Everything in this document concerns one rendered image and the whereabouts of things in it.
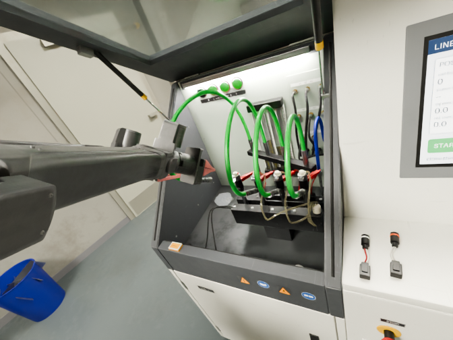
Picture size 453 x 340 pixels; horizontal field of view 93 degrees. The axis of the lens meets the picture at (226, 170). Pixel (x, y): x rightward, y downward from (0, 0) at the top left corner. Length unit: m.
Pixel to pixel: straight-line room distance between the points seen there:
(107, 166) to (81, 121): 2.50
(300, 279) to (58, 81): 2.64
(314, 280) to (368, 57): 0.57
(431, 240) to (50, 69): 2.88
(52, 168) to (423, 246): 0.74
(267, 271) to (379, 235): 0.32
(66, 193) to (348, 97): 0.61
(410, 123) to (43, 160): 0.68
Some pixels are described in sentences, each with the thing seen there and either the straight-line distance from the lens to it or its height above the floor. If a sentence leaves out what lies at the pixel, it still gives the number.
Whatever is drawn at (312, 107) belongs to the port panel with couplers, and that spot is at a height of 1.23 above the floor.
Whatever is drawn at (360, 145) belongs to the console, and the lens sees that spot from 0.68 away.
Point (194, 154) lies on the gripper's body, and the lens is 0.61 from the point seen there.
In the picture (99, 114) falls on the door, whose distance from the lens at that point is 2.83.
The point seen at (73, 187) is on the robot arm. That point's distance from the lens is 0.25.
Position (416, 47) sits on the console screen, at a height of 1.40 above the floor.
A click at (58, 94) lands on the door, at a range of 2.77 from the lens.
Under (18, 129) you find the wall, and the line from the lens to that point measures 2.76.
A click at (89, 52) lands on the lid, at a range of 0.88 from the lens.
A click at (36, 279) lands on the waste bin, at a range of 2.69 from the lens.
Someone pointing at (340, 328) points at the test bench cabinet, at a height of 0.72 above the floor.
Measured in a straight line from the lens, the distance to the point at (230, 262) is 0.77.
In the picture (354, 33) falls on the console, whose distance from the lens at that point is 0.66.
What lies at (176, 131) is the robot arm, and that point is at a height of 1.41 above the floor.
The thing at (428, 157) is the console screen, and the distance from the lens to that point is 0.71.
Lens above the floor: 1.55
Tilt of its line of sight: 30 degrees down
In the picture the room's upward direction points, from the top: 22 degrees counter-clockwise
